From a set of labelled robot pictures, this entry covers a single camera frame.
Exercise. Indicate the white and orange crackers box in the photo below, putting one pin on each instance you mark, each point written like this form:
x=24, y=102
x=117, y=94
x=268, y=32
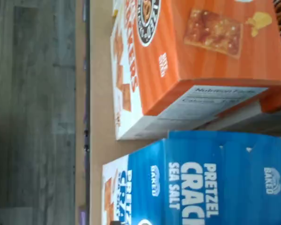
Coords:
x=118, y=93

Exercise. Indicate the brown wooden shelf board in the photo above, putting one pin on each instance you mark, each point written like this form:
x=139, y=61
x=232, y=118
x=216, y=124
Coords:
x=99, y=93

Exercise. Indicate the blue and white crackers box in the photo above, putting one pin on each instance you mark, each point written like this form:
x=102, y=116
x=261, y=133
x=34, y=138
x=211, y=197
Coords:
x=140, y=187

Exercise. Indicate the orange pretzel crackers box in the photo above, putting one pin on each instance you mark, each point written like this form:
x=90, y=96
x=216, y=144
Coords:
x=201, y=65

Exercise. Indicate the blue sea salt pretzel box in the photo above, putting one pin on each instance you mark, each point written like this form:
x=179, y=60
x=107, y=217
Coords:
x=224, y=164

